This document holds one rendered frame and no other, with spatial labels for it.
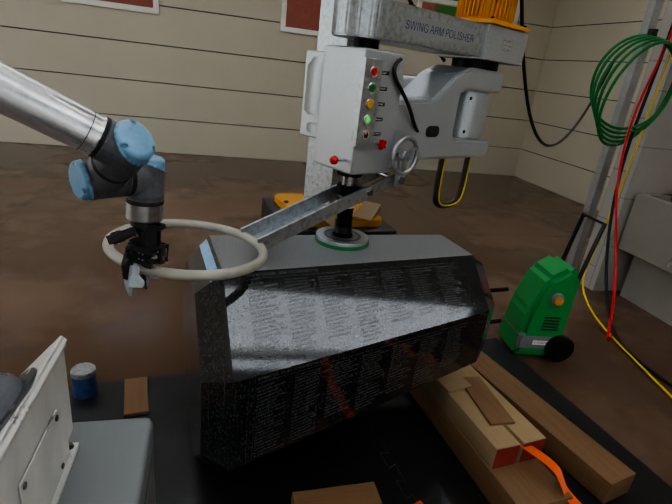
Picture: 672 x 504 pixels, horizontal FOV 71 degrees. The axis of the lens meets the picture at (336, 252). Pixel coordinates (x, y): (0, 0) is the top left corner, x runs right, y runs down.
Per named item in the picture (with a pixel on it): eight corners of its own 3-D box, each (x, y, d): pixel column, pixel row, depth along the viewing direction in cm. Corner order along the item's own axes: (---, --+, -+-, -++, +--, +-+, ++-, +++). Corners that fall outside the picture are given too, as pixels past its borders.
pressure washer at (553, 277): (542, 332, 317) (581, 209, 286) (570, 363, 285) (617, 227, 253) (492, 330, 313) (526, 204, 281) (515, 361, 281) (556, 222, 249)
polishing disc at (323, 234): (317, 226, 200) (317, 223, 200) (366, 232, 201) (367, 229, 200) (314, 243, 181) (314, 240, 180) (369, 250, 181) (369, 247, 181)
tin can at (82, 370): (85, 402, 207) (83, 378, 202) (67, 396, 209) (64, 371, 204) (102, 389, 216) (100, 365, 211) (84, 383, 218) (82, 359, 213)
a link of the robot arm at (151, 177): (115, 149, 114) (151, 149, 122) (114, 199, 118) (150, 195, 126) (138, 158, 109) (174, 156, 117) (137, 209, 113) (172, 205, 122)
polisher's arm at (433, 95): (447, 169, 237) (468, 65, 220) (487, 180, 222) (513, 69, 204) (336, 177, 191) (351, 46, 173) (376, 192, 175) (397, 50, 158)
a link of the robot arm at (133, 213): (117, 201, 117) (144, 195, 126) (117, 220, 119) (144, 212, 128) (147, 209, 115) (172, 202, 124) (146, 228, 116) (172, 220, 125)
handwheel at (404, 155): (398, 169, 188) (404, 131, 182) (417, 175, 181) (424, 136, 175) (371, 171, 178) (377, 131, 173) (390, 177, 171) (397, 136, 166)
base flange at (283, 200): (272, 199, 275) (273, 191, 274) (350, 200, 293) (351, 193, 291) (295, 227, 233) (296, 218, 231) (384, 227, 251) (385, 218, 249)
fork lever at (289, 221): (375, 172, 204) (374, 161, 201) (409, 183, 191) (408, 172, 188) (237, 237, 170) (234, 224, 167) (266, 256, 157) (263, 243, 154)
